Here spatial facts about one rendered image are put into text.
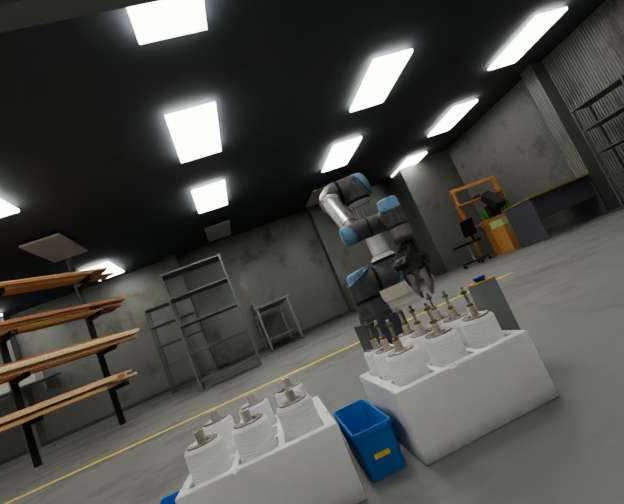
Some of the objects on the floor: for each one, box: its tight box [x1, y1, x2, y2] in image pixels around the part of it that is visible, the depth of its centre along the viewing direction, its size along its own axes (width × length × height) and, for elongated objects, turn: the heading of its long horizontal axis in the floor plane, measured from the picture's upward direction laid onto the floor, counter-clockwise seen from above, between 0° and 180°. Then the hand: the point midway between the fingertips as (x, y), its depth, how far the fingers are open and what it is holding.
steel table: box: [250, 294, 304, 352], centre depth 932 cm, size 79×209×108 cm, turn 122°
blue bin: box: [333, 399, 406, 482], centre depth 112 cm, size 30×11×12 cm, turn 118°
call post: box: [467, 277, 521, 330], centre depth 131 cm, size 7×7×31 cm
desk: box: [501, 172, 610, 248], centre depth 745 cm, size 77×149×80 cm, turn 32°
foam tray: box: [175, 396, 366, 504], centre depth 107 cm, size 39×39×18 cm
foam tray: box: [359, 330, 559, 466], centre depth 117 cm, size 39×39×18 cm
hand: (425, 292), depth 134 cm, fingers open, 3 cm apart
